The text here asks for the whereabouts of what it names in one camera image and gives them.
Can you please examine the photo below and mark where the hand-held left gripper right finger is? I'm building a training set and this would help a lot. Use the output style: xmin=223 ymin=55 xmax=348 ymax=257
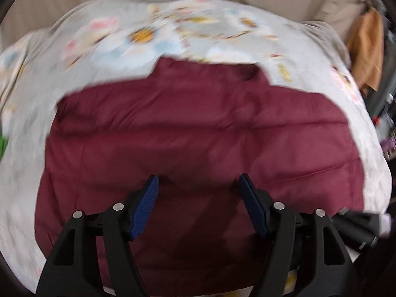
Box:
xmin=239 ymin=173 xmax=356 ymax=297

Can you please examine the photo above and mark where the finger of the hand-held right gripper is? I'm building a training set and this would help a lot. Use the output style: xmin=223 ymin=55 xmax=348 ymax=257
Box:
xmin=333 ymin=209 xmax=382 ymax=252

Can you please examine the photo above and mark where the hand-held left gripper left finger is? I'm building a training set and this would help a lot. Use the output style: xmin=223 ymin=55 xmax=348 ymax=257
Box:
xmin=35 ymin=174 xmax=160 ymax=297

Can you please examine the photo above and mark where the maroon puffer jacket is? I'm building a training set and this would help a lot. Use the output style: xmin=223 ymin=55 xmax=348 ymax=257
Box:
xmin=35 ymin=58 xmax=366 ymax=297

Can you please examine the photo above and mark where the floral fleece blanket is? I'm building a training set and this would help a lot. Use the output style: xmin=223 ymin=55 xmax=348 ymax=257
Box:
xmin=0 ymin=0 xmax=392 ymax=288

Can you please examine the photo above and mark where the orange hanging garment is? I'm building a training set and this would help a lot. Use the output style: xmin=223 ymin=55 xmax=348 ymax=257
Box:
xmin=346 ymin=8 xmax=385 ymax=90

